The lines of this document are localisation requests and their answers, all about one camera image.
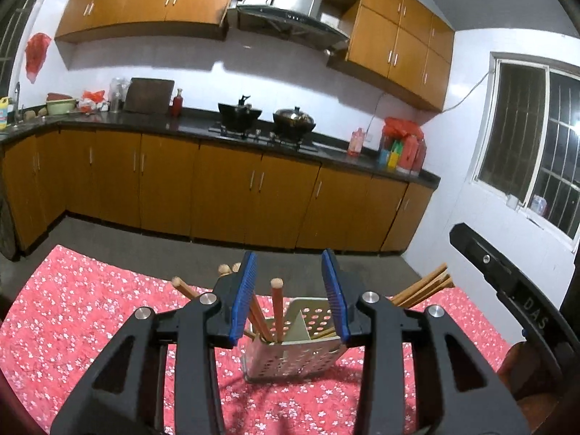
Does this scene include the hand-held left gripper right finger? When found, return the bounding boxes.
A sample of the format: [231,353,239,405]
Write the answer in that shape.
[321,249,531,435]

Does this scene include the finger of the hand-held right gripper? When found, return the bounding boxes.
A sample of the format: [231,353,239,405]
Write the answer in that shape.
[449,223,578,359]

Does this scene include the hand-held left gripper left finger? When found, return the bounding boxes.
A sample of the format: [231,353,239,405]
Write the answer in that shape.
[50,250,259,435]

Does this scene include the grey perforated chopstick holder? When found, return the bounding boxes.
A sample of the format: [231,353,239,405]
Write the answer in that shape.
[241,298,345,382]

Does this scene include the person's right hand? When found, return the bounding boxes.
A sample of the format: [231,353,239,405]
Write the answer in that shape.
[496,342,567,418]

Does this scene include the orange lower kitchen cabinets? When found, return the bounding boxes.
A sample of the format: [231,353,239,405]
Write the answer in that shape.
[0,129,436,257]

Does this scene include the window with metal grille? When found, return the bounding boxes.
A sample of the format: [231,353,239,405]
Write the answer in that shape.
[473,52,580,254]
[0,0,48,96]

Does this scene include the red floral tablecloth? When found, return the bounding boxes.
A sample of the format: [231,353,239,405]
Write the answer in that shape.
[0,244,513,435]

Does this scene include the colourful small boxes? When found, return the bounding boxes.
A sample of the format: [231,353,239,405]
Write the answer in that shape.
[378,138,404,170]

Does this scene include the pink bottle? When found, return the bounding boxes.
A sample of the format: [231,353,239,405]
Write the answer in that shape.
[348,128,367,157]

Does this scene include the gas stove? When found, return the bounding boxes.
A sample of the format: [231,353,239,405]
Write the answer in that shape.
[208,122,320,152]

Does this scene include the large red plastic bag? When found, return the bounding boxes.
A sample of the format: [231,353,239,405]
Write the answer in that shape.
[383,117,427,175]

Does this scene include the black wok with lid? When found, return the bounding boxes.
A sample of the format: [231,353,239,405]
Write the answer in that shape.
[273,106,316,139]

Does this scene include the black kitchen countertop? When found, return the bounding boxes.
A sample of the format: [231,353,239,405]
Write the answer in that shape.
[0,108,441,190]

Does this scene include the dark wooden cutting board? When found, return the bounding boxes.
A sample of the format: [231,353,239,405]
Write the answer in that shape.
[124,78,175,115]

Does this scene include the glass jar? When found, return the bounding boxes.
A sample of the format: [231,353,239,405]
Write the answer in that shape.
[109,77,130,113]

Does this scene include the red and white plastic bag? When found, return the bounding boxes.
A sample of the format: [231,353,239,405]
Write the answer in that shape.
[78,90,109,113]

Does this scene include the green basin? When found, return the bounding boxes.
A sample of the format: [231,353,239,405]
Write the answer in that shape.
[46,93,77,116]

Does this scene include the red plastic bag on hook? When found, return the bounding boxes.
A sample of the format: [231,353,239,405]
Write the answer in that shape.
[25,33,53,84]

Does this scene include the black wok with handle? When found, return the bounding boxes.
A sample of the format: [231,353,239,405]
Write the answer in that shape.
[217,94,264,130]

